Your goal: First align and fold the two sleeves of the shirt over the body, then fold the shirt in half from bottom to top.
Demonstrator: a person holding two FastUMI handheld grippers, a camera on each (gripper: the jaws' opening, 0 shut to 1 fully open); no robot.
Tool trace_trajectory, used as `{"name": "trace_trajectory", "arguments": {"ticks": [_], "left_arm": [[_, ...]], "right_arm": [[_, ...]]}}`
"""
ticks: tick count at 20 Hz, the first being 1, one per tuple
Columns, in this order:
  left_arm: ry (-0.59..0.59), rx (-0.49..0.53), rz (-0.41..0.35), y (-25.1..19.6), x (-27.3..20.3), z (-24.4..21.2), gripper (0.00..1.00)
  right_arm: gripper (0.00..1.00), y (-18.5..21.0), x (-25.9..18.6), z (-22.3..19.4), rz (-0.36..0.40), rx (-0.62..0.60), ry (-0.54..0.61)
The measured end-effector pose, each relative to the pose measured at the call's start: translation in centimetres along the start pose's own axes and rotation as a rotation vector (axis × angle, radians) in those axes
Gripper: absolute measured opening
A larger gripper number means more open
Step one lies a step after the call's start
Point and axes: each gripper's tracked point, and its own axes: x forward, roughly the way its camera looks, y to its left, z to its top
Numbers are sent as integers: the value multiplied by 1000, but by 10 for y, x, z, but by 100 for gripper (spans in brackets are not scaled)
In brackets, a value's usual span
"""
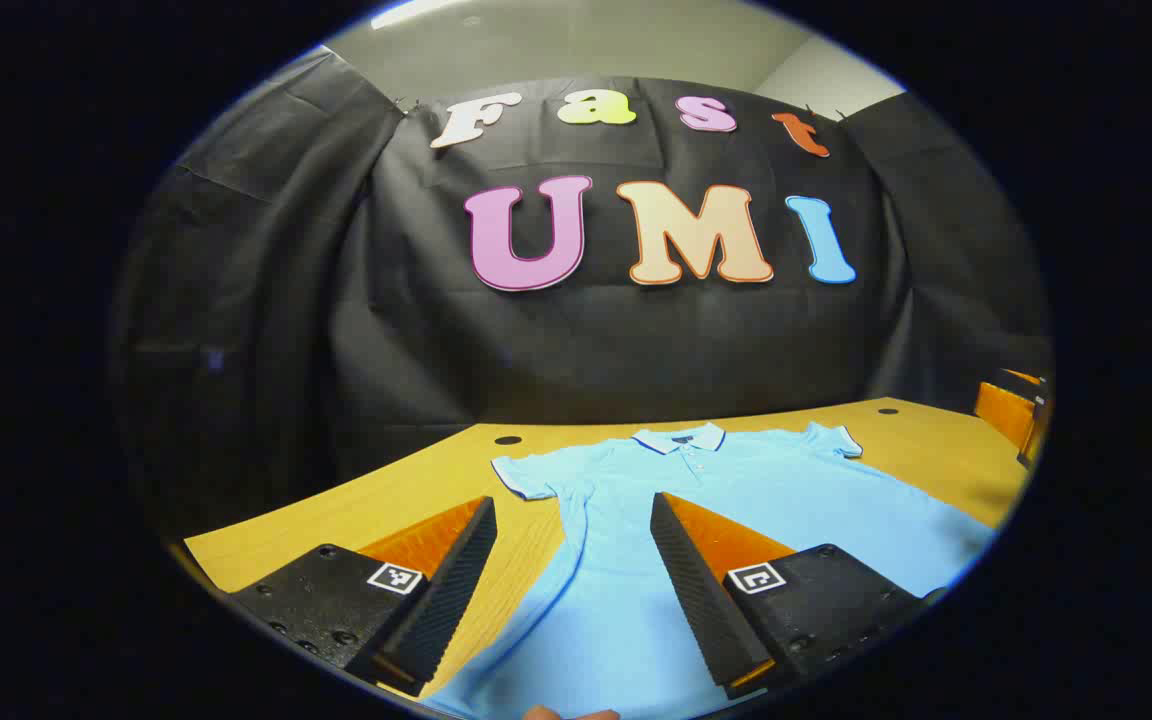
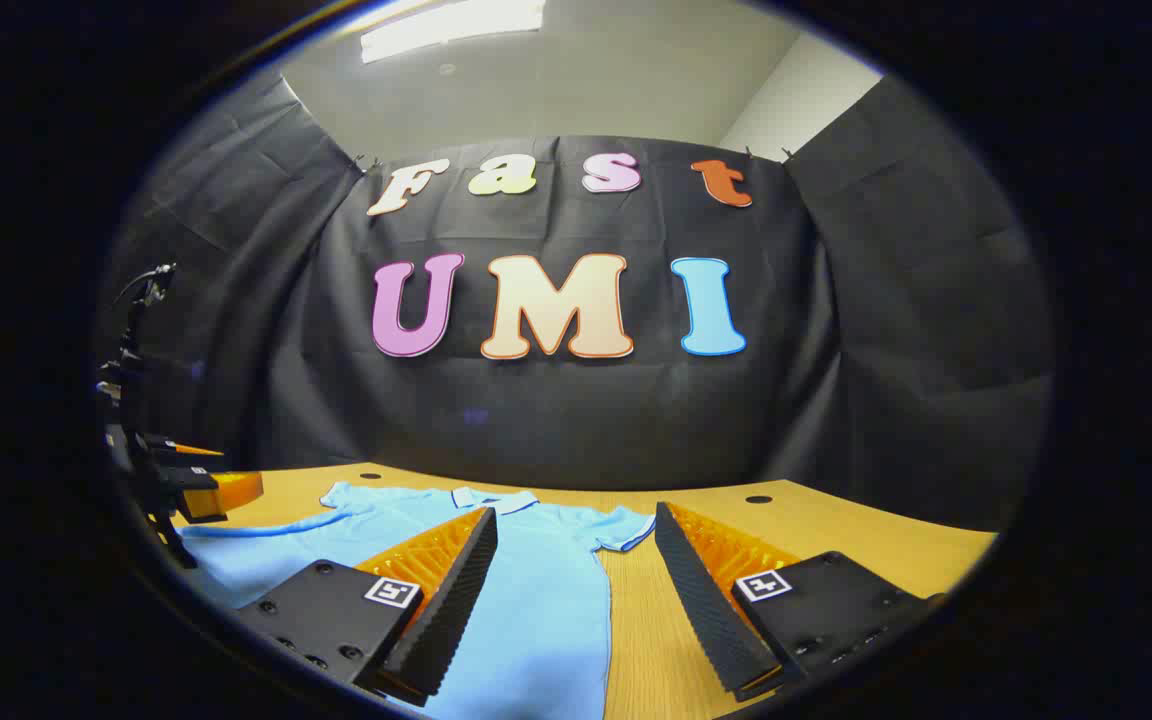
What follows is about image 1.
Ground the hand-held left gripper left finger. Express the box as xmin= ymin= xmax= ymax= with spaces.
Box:
xmin=226 ymin=495 xmax=499 ymax=698

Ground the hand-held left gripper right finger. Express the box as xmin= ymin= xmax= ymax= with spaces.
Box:
xmin=649 ymin=491 xmax=929 ymax=701

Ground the light blue polo T-shirt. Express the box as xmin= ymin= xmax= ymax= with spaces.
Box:
xmin=421 ymin=421 xmax=997 ymax=720

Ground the black backdrop cloth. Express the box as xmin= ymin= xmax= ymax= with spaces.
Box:
xmin=111 ymin=45 xmax=1052 ymax=541

